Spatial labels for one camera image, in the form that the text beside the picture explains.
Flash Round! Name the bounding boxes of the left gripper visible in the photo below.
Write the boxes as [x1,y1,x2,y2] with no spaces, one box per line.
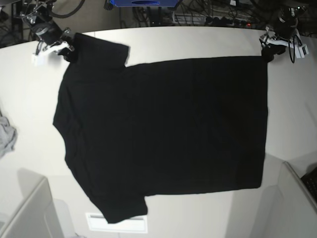
[260,26,297,62]

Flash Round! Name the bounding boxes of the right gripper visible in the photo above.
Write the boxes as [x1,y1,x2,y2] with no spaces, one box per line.
[34,22,77,62]

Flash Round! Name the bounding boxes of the black T-shirt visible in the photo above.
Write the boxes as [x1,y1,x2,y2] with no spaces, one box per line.
[53,34,268,224]

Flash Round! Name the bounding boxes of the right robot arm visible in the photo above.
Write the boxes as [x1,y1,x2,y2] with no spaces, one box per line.
[18,0,77,65]

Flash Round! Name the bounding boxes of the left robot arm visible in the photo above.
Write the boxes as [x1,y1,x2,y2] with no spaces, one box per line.
[259,6,309,63]

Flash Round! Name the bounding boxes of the blue box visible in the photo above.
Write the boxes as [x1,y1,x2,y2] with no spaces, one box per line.
[110,0,178,7]

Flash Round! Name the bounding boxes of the black power strip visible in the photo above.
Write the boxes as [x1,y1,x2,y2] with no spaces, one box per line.
[204,17,252,28]

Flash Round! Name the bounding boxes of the grey crumpled cloth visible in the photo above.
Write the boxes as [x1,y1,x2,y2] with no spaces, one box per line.
[0,114,17,158]

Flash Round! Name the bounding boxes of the black keyboard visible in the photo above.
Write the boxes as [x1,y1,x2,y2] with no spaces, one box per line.
[301,168,317,200]

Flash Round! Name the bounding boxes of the right beige divider panel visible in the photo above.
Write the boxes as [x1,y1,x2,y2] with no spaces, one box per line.
[263,162,317,238]

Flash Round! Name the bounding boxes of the beige divider panel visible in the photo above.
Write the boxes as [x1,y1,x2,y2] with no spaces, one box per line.
[263,162,317,238]
[0,178,64,238]

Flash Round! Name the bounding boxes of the left beige divider panel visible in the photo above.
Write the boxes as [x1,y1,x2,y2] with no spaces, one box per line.
[0,178,64,238]

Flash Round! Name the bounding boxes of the white label plate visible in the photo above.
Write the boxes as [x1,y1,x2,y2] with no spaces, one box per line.
[86,213,148,234]

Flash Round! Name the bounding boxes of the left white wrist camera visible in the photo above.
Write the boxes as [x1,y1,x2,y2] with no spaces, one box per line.
[294,44,309,59]

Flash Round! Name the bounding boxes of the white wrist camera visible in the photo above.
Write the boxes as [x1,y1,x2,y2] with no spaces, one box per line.
[294,44,309,59]
[31,53,48,66]

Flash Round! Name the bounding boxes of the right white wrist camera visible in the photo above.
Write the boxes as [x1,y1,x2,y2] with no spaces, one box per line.
[31,53,48,66]

